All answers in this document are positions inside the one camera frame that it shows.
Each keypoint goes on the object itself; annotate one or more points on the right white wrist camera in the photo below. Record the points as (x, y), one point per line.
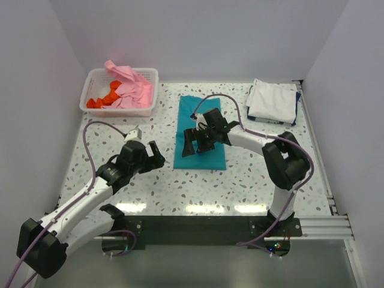
(200, 120)

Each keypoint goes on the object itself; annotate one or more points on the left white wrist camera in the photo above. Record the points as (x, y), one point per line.
(134, 135)

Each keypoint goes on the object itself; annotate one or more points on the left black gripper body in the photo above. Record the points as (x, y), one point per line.
(145, 161)

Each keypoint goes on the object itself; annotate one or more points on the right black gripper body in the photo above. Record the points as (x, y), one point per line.
(206, 138)

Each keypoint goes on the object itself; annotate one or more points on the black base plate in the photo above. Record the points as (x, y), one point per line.
(138, 232)

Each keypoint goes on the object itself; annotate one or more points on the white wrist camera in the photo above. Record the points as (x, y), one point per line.
(134, 135)
(200, 120)

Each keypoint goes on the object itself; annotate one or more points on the orange t shirt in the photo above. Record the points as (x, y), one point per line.
(107, 100)

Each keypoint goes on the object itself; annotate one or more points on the white plastic basket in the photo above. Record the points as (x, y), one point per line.
(106, 94)

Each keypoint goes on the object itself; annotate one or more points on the pink t shirt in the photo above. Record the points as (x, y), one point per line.
(135, 91)

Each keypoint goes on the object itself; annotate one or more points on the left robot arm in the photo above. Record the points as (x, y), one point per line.
(44, 245)

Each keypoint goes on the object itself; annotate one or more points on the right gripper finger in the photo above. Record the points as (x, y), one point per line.
(189, 148)
(190, 134)

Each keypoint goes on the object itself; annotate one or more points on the aluminium frame rail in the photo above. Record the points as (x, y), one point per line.
(316, 204)

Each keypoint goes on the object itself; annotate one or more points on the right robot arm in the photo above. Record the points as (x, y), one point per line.
(289, 166)

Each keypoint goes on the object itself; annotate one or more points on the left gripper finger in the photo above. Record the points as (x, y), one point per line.
(157, 158)
(149, 167)

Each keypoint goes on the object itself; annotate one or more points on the folded white t shirt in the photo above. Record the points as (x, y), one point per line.
(264, 88)

